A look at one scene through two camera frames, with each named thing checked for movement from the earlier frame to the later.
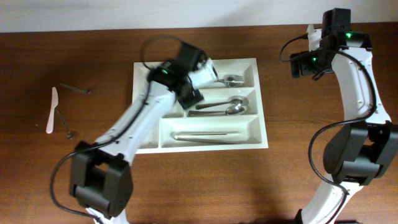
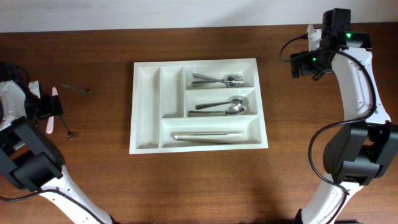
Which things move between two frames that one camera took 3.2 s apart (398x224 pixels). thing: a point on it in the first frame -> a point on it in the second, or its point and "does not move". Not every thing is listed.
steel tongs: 209,135 does not move
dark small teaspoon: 83,91 does not move
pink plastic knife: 55,102 does not move
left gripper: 191,100 -> 46,108
